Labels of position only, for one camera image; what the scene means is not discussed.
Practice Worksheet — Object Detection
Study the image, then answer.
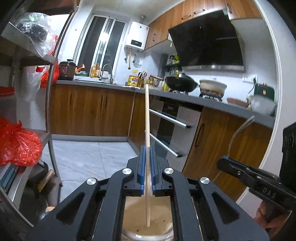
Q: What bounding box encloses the wooden chopstick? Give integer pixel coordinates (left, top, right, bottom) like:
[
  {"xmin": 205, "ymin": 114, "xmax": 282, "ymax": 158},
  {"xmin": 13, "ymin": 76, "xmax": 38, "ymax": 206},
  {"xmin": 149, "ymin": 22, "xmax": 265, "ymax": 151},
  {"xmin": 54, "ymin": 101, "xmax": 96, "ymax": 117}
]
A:
[{"xmin": 145, "ymin": 84, "xmax": 152, "ymax": 227}]

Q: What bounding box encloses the right hand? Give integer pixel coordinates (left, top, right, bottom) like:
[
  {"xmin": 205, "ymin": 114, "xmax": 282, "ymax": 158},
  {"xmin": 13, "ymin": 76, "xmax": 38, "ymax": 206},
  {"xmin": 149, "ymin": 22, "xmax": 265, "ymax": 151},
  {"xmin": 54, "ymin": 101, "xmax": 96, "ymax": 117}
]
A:
[{"xmin": 254, "ymin": 201, "xmax": 292, "ymax": 239}]

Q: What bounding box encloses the white double ceramic utensil holder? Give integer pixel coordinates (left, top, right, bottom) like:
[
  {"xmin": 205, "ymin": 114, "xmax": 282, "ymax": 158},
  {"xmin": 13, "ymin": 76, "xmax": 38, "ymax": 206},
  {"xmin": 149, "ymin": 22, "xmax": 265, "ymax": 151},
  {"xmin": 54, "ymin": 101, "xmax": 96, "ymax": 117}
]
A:
[{"xmin": 122, "ymin": 196, "xmax": 174, "ymax": 241}]

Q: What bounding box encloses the white ceramic pot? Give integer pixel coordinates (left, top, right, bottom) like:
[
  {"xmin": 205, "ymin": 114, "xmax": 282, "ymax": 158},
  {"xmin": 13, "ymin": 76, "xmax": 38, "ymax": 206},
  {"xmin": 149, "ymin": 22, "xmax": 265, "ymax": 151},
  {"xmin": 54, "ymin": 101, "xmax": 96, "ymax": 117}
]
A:
[{"xmin": 199, "ymin": 79, "xmax": 227, "ymax": 99}]

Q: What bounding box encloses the black wok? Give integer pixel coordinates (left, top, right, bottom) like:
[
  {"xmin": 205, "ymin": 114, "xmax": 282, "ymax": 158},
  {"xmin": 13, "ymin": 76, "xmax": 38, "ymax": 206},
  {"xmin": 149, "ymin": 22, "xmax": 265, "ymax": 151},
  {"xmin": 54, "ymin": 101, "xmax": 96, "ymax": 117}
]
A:
[{"xmin": 165, "ymin": 70, "xmax": 199, "ymax": 93}]

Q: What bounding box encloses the yellow oil bottle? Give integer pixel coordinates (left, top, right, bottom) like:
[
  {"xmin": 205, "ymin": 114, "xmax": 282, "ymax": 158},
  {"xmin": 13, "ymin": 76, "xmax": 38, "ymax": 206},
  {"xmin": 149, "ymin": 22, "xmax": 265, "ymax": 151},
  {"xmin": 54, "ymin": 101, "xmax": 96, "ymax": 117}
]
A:
[{"xmin": 127, "ymin": 75, "xmax": 139, "ymax": 87}]

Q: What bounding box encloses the chrome sink faucet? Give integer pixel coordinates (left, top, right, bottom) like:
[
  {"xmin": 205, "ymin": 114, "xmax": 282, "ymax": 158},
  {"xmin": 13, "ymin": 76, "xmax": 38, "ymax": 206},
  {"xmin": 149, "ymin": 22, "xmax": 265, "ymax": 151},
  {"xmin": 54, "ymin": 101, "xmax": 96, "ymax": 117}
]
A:
[{"xmin": 100, "ymin": 63, "xmax": 113, "ymax": 84}]

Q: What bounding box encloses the red plastic bag low shelf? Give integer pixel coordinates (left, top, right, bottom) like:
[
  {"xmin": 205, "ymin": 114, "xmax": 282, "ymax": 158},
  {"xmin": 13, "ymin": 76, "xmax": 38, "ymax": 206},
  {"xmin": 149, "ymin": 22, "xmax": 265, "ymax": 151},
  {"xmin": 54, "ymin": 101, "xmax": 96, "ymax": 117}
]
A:
[{"xmin": 0, "ymin": 117, "xmax": 43, "ymax": 167}]

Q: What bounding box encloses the black range hood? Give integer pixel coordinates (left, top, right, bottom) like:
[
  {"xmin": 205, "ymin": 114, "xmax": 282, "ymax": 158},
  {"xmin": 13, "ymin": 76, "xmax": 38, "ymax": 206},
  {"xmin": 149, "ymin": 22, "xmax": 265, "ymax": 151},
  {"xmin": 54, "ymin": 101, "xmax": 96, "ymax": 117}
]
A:
[{"xmin": 169, "ymin": 9, "xmax": 245, "ymax": 72}]

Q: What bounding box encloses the red hanging plastic bag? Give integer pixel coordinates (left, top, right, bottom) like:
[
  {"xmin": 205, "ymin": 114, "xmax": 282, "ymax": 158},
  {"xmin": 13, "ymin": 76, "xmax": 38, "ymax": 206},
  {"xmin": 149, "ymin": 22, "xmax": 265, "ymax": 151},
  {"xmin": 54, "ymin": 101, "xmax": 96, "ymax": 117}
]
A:
[{"xmin": 36, "ymin": 34, "xmax": 60, "ymax": 89}]

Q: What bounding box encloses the white water heater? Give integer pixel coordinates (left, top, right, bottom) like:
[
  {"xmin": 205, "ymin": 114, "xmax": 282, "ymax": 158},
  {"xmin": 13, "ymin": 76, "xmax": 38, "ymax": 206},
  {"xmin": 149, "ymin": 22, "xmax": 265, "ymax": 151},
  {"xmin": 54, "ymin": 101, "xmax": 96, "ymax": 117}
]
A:
[{"xmin": 125, "ymin": 22, "xmax": 149, "ymax": 52}]

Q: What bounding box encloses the metal shelf rack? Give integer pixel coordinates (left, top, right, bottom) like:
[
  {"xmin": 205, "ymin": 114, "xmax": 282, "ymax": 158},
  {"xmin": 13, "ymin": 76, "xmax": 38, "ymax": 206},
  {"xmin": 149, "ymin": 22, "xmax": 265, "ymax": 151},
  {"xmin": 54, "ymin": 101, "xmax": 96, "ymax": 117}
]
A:
[{"xmin": 1, "ymin": 12, "xmax": 75, "ymax": 233}]

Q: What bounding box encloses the clear plastic bag on shelf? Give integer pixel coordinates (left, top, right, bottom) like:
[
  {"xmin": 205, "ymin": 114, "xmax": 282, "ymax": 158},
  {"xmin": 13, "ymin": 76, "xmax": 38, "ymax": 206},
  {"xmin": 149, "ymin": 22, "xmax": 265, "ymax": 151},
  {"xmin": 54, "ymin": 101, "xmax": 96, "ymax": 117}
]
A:
[{"xmin": 14, "ymin": 12, "xmax": 58, "ymax": 57}]

